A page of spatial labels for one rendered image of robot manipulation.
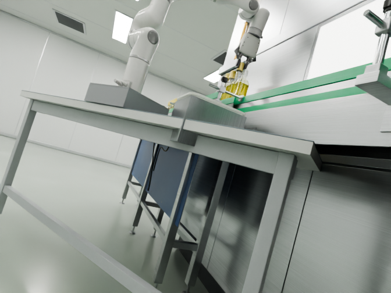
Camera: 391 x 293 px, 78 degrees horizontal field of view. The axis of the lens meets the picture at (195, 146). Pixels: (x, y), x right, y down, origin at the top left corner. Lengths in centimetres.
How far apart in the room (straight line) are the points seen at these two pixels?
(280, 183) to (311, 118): 20
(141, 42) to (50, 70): 606
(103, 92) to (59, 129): 588
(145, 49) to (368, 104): 86
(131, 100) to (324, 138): 69
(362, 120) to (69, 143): 665
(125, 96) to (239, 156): 51
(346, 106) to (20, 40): 718
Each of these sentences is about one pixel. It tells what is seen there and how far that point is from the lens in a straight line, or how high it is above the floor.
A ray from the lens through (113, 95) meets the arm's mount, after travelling 104.
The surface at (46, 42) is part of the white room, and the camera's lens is 733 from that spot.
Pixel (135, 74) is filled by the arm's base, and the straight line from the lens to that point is 112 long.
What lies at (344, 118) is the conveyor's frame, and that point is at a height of 82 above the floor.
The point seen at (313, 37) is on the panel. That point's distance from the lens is 122.
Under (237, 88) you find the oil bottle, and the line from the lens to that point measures 124.
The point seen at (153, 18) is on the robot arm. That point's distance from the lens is 122.
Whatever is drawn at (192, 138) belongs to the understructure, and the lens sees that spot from 78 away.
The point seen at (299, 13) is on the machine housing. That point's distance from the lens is 146.
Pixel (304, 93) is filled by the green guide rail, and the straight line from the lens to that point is 83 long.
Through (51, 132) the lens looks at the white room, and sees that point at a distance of 697.
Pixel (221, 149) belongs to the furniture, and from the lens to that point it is 74.
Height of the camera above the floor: 62
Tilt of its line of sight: 4 degrees up
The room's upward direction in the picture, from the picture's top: 16 degrees clockwise
